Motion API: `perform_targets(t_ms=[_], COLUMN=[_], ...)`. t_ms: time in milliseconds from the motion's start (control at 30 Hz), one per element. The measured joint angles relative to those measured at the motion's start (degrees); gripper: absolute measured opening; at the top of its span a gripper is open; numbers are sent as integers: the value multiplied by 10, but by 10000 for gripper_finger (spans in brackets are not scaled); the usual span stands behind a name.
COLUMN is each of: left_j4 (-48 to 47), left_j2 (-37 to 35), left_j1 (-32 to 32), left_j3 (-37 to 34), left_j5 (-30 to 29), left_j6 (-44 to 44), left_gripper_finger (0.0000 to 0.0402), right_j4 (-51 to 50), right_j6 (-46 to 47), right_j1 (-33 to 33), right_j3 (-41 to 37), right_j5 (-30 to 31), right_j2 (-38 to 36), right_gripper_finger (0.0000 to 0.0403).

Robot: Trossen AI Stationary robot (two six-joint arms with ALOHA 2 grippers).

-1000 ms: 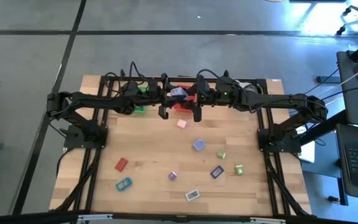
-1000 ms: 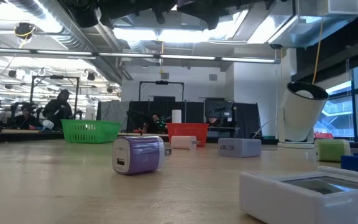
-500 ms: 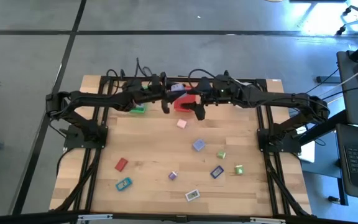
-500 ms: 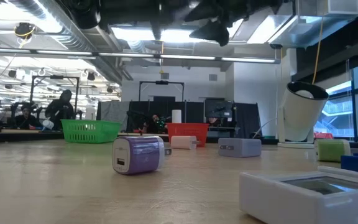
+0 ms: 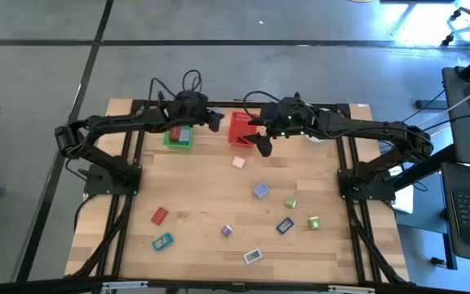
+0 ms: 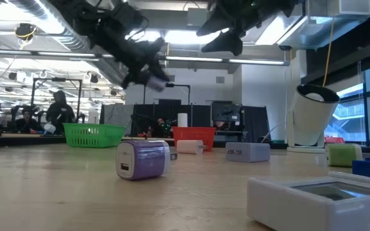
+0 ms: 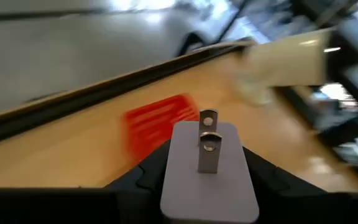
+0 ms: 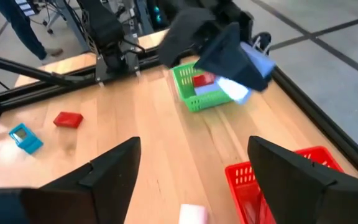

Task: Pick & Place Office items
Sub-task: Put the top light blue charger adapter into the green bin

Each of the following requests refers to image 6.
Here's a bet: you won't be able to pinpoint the small purple wall charger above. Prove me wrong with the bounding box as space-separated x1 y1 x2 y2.
115 139 178 182

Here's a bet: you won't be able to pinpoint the green plastic basket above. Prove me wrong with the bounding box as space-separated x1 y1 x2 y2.
62 123 127 149

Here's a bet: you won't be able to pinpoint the white cylindrical lamp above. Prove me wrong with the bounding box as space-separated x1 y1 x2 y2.
285 83 341 154

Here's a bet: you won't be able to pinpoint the black gantry frame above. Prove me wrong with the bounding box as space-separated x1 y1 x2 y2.
142 82 191 106
30 76 84 124

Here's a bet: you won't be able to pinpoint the green wall charger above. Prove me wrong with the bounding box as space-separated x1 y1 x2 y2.
324 142 364 168

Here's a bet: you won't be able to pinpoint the person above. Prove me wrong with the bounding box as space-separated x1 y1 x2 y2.
45 90 76 135
14 107 44 134

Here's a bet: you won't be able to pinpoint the yellow hanging cable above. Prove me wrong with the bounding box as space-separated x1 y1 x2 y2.
322 17 335 88

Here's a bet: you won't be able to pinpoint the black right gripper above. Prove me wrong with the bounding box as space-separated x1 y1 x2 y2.
197 0 269 57

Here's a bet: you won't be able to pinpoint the black yellow cable reel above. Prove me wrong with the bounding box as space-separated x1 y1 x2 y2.
13 22 39 42

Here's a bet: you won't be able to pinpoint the long ceiling light bar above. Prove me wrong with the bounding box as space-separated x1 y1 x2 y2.
0 48 101 62
164 55 286 67

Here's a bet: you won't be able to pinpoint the black partition screen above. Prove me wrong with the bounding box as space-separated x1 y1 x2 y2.
131 103 212 138

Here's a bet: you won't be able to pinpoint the red background object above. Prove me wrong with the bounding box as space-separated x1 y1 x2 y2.
324 135 346 144

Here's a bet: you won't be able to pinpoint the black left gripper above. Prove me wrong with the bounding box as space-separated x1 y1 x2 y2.
116 37 172 91

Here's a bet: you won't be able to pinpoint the silver rectangular air duct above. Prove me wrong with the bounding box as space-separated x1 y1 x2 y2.
276 0 370 51

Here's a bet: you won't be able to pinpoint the silver ribbed air duct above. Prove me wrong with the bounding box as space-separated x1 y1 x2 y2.
8 0 131 86

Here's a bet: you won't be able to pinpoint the grey cover cloth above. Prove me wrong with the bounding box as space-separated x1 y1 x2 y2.
103 103 135 136

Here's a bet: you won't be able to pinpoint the black monitor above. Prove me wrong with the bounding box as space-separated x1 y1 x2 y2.
211 101 242 123

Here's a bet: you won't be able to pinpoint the white paper roll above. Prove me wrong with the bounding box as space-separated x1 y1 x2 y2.
177 112 189 128

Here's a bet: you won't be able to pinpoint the white digital clock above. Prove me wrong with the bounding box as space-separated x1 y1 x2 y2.
246 170 370 231

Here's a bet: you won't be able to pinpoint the red plastic basket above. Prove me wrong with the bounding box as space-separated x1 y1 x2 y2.
172 126 217 153

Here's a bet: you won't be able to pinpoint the lavender wall charger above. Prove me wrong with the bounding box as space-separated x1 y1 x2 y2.
225 141 272 164
145 75 168 93

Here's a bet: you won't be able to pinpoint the white lamp cable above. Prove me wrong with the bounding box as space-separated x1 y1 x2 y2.
260 120 289 144

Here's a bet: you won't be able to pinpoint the pink wall charger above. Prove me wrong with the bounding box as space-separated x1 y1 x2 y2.
175 139 207 155

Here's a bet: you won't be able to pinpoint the background work table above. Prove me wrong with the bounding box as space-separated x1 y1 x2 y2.
0 131 67 151

